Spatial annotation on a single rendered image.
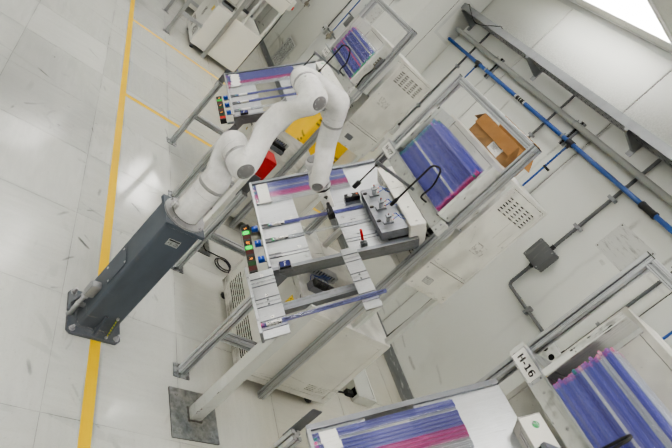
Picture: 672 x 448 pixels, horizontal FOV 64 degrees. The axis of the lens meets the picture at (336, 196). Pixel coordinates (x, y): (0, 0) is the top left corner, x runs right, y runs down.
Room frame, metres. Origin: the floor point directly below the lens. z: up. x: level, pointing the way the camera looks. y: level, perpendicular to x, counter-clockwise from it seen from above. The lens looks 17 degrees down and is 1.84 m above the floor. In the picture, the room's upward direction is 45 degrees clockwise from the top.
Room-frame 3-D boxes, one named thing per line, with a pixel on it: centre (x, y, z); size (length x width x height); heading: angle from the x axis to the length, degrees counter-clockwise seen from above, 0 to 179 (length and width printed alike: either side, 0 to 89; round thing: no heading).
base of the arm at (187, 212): (2.01, 0.39, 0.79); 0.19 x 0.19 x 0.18
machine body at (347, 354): (2.83, -0.34, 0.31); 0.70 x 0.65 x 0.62; 37
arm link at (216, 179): (2.04, 0.42, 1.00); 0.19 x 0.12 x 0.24; 49
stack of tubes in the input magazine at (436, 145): (2.71, -0.27, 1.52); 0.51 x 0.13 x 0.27; 37
